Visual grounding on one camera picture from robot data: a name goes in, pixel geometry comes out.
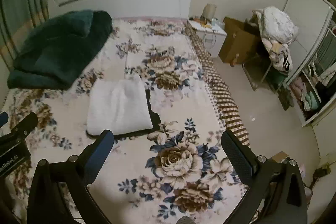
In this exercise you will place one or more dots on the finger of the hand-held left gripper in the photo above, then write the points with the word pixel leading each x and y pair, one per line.
pixel 3 118
pixel 27 123

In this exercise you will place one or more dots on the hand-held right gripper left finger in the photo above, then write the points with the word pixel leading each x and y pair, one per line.
pixel 98 158

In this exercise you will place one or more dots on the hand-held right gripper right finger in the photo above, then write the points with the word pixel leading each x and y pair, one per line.
pixel 236 158

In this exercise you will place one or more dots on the white knit sweater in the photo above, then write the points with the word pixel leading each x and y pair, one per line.
pixel 118 106

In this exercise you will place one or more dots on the teal folded clothes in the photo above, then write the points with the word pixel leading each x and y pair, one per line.
pixel 311 102

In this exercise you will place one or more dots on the pink folded clothes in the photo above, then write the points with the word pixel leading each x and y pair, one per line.
pixel 298 87

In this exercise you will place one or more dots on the pile of light clothes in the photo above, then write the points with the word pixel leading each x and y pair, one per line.
pixel 278 27

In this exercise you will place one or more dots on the small open cardboard box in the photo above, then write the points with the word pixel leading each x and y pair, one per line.
pixel 279 157

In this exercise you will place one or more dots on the brown checked bed sheet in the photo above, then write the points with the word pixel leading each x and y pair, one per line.
pixel 223 98

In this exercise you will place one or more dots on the black folded garment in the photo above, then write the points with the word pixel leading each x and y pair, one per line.
pixel 155 119

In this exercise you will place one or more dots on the bed with floral sheet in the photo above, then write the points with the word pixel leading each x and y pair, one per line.
pixel 178 108

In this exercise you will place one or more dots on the dark patterned cloth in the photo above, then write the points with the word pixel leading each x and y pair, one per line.
pixel 286 98

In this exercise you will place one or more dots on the dark green plush blanket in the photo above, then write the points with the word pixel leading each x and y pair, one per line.
pixel 60 48

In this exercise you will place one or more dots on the metal folding chair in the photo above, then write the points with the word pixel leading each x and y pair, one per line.
pixel 253 74

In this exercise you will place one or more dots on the green stool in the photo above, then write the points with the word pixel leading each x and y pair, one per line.
pixel 278 81

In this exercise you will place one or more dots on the large brown cardboard box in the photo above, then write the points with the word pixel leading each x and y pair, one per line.
pixel 236 43

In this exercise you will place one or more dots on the green striped curtain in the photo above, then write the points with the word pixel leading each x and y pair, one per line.
pixel 21 3

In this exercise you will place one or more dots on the white nightstand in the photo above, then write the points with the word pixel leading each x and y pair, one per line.
pixel 212 39

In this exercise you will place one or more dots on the white hanging jacket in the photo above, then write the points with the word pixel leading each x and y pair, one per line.
pixel 328 74

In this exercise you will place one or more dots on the clutter on nightstand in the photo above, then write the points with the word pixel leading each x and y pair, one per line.
pixel 200 21

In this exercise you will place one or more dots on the beige table lamp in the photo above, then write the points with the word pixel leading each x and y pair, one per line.
pixel 209 11

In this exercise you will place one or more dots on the white wardrobe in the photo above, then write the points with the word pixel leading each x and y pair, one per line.
pixel 304 11

